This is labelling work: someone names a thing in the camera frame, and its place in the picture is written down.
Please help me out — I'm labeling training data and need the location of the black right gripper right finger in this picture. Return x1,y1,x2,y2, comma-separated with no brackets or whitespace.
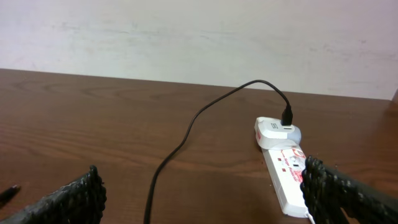
300,156,397,223

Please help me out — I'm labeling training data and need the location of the white power strip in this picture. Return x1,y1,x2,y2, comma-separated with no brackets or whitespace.
262,146,308,218

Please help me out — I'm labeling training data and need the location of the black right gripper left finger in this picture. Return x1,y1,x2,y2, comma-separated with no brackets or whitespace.
1,165,107,224

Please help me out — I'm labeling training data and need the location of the white usb wall charger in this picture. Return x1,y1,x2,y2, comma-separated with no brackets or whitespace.
254,117,302,151

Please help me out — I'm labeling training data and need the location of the black usb charging cable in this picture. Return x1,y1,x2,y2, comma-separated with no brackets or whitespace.
143,79,294,224

